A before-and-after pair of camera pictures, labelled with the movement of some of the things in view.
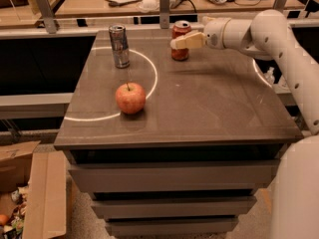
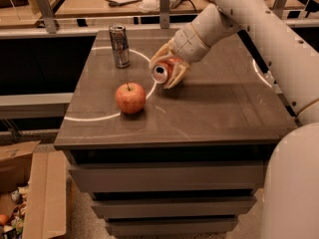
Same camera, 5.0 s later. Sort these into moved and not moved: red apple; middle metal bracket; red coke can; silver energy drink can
Moved: red coke can
Not moved: red apple; middle metal bracket; silver energy drink can
